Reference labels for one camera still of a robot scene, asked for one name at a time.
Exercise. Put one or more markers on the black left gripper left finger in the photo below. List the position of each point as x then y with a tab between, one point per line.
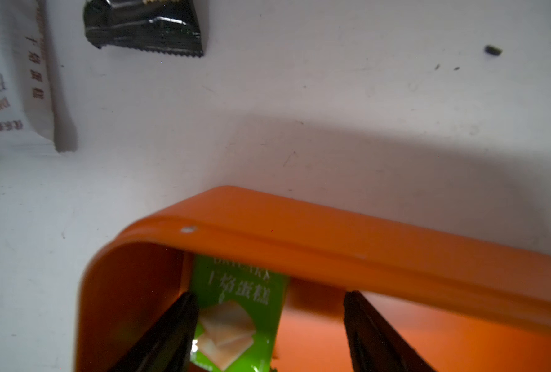
167	345

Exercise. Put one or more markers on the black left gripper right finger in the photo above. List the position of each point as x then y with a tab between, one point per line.
374	344

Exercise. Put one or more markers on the orange storage box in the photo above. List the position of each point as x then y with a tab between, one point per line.
462	304

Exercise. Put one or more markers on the white cookie packet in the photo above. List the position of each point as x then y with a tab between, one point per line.
27	123

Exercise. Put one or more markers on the black cookie packet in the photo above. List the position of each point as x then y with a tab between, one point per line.
164	27

